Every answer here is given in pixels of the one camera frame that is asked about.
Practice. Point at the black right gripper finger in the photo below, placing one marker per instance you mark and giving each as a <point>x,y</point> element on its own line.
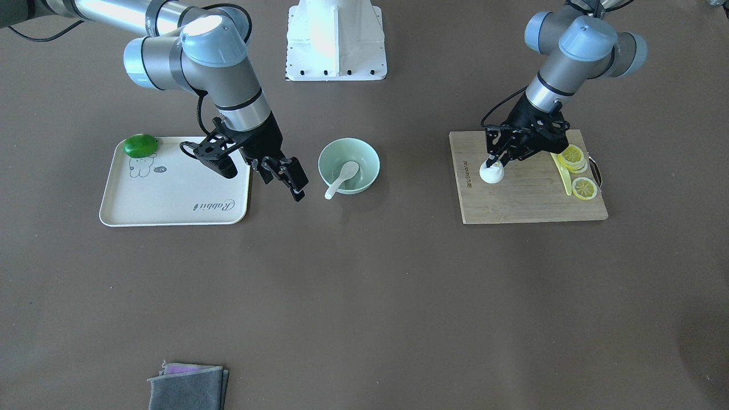
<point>276,168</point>
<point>295,178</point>

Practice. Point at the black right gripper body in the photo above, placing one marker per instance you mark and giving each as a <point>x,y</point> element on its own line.
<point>263,139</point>

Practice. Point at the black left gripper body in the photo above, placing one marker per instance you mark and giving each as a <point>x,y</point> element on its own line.
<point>527,118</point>

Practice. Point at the white ceramic spoon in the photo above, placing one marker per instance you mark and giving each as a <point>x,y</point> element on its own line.
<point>348,171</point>

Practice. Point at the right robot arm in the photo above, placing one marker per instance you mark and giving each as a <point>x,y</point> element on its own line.
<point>201,50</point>

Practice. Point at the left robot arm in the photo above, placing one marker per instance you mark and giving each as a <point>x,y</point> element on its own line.
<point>580,45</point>

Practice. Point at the light green bowl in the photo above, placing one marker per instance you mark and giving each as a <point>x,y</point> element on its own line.
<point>338,152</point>

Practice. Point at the bamboo cutting board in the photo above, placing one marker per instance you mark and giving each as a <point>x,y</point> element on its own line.
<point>530,192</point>

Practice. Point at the stacked lemon slices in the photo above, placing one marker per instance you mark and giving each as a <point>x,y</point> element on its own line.
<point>573,159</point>

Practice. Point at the cream plastic tray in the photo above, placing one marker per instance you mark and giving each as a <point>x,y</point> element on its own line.
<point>171,189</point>

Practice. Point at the lemon slice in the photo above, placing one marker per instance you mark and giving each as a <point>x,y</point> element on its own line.
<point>584,188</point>

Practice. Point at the green lime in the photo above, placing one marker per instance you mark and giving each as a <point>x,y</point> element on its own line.
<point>140,145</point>

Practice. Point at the grey folded cloth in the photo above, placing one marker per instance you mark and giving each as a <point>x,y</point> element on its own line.
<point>188,386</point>

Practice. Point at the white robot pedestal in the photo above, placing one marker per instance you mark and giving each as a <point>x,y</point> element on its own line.
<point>335,41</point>

